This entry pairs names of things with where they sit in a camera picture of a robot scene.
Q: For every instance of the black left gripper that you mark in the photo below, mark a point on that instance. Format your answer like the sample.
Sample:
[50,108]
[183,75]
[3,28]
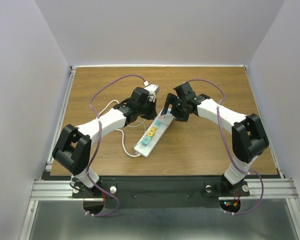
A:
[152,114]

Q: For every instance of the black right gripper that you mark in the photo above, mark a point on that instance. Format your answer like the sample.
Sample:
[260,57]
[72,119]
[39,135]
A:
[172,99]

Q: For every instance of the white square charger plug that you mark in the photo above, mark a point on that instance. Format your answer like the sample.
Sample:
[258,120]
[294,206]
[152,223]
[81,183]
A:
[168,111]

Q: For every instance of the white power strip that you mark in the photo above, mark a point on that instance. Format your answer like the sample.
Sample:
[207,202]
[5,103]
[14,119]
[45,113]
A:
[162,123]

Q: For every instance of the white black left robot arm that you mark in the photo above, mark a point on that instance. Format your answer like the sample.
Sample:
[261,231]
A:
[73,147]

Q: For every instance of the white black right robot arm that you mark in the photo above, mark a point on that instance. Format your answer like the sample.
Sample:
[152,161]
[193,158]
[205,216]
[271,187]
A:
[248,136]

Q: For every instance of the yellow usb charger plug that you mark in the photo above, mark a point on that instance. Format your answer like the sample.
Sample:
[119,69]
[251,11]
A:
[152,131]

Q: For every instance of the teal charger plug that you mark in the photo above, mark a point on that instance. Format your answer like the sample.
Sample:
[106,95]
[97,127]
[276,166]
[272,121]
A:
[146,140]

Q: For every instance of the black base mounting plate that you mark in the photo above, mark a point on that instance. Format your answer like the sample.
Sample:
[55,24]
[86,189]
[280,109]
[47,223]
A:
[160,192]

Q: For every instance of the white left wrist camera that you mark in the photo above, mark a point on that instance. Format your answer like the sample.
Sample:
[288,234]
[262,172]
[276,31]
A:
[153,89]

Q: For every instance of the aluminium frame rail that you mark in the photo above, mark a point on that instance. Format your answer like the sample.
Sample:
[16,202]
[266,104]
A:
[192,148]

